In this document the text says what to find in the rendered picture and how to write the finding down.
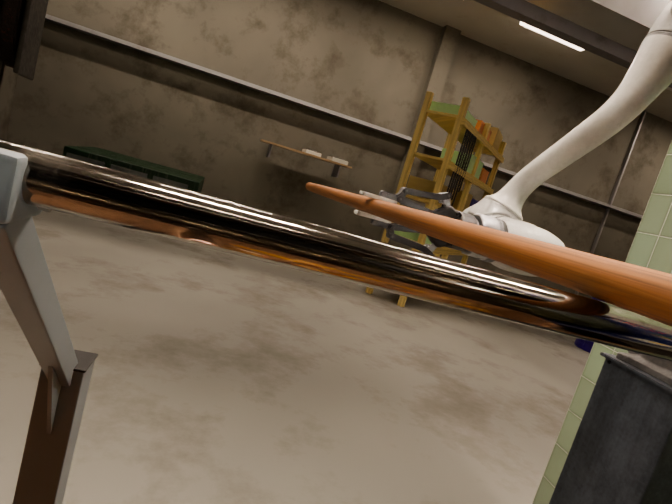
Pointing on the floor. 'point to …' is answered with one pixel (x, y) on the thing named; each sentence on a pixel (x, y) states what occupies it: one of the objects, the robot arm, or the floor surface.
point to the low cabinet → (135, 166)
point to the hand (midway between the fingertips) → (375, 206)
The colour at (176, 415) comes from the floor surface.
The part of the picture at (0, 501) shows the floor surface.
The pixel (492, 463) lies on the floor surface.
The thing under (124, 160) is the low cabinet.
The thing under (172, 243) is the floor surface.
